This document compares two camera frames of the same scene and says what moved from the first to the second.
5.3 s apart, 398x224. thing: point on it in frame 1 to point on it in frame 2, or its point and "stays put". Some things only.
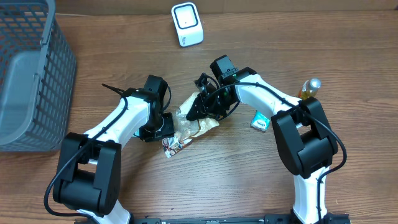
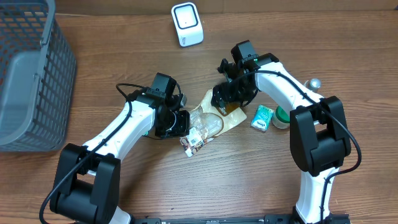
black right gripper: x=208 y=101 to x=229 y=93
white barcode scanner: x=188 y=23 stays put
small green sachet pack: x=260 y=121 stays put
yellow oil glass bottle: x=310 y=88 stays put
